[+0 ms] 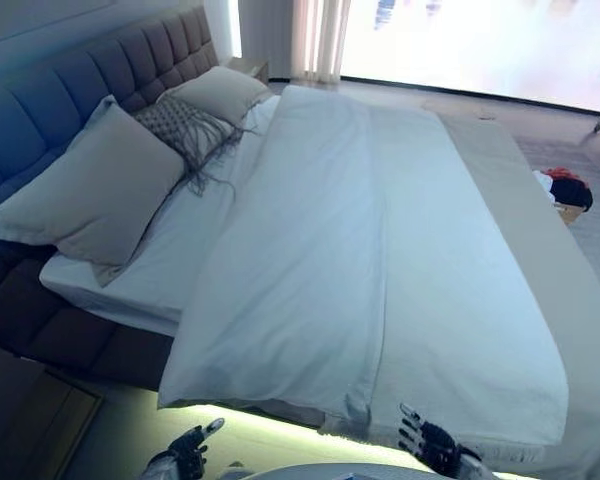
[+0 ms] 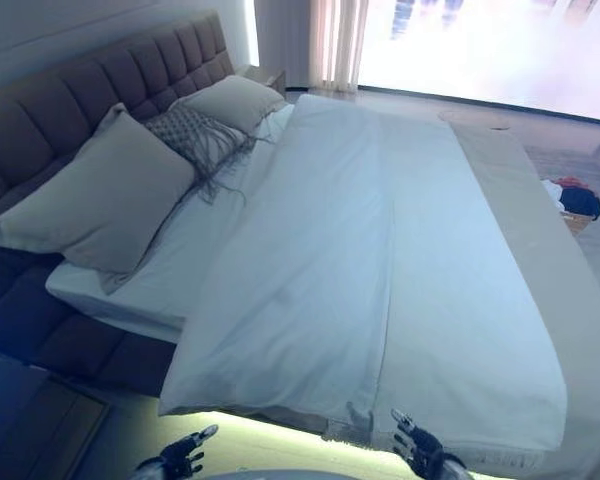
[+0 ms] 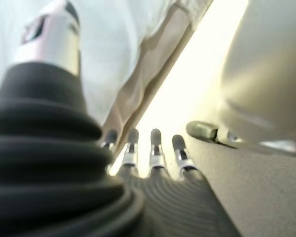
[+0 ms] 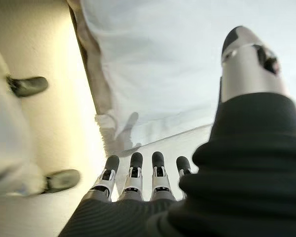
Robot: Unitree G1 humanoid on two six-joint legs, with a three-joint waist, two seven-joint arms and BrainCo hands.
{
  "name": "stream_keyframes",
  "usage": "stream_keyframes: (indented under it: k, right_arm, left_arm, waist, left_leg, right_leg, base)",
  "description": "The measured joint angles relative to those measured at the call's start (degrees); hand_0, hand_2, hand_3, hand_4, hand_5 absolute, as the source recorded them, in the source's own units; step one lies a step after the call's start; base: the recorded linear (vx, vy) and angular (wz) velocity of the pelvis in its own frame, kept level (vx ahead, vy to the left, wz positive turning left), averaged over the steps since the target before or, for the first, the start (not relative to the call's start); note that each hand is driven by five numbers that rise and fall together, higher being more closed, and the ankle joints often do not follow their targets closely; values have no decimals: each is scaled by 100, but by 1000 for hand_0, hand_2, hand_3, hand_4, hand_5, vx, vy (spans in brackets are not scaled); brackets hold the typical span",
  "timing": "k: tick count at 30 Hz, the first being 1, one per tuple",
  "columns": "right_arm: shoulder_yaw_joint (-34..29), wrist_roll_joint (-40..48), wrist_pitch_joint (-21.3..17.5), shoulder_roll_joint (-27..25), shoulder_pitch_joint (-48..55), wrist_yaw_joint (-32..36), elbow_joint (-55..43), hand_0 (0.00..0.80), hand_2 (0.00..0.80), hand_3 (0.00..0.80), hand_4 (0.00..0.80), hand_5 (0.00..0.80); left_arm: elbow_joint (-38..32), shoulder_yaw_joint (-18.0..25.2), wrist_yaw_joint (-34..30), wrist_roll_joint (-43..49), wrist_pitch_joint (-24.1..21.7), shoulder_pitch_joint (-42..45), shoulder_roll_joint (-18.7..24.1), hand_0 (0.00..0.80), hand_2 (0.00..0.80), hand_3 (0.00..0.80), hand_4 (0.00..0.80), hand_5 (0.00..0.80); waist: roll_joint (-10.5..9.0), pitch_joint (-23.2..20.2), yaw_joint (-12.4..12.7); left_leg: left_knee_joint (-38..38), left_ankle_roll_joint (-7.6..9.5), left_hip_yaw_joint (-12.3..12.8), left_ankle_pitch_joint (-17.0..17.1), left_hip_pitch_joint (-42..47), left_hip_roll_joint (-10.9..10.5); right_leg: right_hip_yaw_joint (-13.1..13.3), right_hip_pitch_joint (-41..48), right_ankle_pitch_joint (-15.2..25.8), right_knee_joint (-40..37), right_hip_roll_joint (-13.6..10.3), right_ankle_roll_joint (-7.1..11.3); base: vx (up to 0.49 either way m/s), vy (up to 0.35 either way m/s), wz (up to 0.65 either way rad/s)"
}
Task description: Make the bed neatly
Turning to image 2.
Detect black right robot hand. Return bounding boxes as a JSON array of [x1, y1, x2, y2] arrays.
[[390, 408, 447, 476]]

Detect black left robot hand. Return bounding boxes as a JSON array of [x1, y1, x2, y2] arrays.
[[159, 423, 220, 480]]

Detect white duvet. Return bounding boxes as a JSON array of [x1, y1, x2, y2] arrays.
[[157, 92, 569, 449]]

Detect white fringed blanket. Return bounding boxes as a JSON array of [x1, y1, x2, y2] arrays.
[[279, 399, 401, 446]]

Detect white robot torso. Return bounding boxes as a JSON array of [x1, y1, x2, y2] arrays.
[[214, 467, 396, 480]]

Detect wooden nightstand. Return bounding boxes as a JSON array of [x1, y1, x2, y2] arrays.
[[239, 64, 287, 96], [0, 349, 112, 480]]

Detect white mattress sheet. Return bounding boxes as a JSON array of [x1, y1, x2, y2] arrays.
[[44, 102, 296, 345]]

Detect large beige pillow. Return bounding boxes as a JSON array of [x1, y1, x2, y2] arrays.
[[172, 74, 286, 136], [0, 103, 196, 296]]

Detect white garment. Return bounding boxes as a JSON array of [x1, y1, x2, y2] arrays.
[[539, 178, 566, 211]]

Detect black garment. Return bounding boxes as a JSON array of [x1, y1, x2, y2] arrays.
[[559, 187, 600, 221]]

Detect red garment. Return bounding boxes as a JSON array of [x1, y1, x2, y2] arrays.
[[554, 175, 594, 192]]

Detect grey fringed cushion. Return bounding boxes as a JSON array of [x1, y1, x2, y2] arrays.
[[142, 106, 276, 206]]

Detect brown tufted headboard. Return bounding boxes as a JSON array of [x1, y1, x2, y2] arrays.
[[0, 12, 236, 221]]

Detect sheer pale curtain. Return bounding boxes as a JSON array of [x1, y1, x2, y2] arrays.
[[252, 0, 369, 96]]

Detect brown upholstered bed frame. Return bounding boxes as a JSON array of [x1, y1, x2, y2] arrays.
[[0, 239, 182, 402]]

